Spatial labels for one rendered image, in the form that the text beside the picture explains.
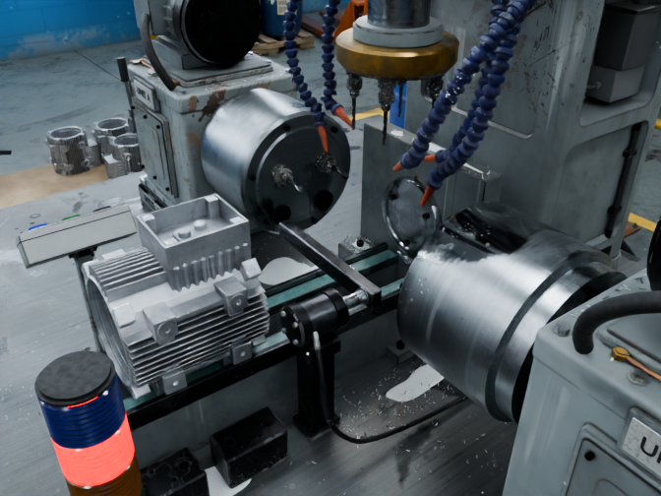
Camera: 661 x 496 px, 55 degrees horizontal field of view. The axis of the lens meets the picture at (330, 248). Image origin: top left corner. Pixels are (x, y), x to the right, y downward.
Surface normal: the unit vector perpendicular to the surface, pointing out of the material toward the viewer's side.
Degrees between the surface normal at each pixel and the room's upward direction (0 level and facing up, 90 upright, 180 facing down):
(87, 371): 0
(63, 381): 0
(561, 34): 90
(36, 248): 57
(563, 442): 90
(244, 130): 43
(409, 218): 90
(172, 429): 90
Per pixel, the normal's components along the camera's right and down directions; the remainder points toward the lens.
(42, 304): 0.00, -0.85
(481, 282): -0.55, -0.41
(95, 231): 0.49, -0.10
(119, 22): 0.60, 0.42
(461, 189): -0.81, 0.31
